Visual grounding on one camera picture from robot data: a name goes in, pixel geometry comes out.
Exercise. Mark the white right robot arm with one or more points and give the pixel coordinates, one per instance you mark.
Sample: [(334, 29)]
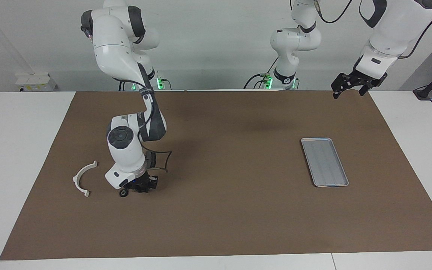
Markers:
[(126, 157)]

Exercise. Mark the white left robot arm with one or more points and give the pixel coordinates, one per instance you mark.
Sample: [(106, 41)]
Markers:
[(392, 30)]

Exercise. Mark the rectangular silver metal tray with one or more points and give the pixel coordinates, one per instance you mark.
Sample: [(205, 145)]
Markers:
[(326, 165)]

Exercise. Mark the white curved plastic bracket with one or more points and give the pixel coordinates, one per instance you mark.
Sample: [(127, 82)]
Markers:
[(75, 180)]

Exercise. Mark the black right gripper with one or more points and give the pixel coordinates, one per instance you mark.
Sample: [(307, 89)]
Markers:
[(139, 182)]

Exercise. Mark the brown table mat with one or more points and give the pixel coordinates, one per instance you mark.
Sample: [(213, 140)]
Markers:
[(216, 210)]

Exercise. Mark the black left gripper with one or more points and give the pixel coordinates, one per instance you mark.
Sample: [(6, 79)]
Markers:
[(368, 75)]

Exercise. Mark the large black flanged bearing gear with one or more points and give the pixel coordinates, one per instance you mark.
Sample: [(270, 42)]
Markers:
[(123, 194)]

